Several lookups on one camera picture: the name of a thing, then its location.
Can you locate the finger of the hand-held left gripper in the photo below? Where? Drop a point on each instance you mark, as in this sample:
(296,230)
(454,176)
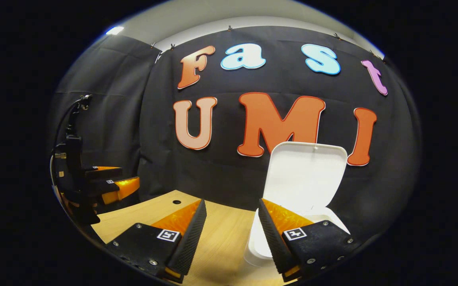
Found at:
(125,186)
(101,172)

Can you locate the wooden desktop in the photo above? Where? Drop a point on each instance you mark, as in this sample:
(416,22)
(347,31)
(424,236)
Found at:
(225,238)

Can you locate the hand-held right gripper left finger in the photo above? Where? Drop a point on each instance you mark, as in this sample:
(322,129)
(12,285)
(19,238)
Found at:
(191,242)

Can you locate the ceiling light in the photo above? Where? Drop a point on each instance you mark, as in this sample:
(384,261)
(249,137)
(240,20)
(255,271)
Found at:
(114,30)

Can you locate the black backdrop cloth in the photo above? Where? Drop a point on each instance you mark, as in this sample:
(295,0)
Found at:
(229,178)

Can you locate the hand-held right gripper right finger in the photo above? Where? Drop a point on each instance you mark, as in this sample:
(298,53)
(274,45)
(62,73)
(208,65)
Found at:
(274,242)

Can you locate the white desktop garbage bin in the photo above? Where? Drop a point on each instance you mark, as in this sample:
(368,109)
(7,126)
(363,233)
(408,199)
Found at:
(304,178)

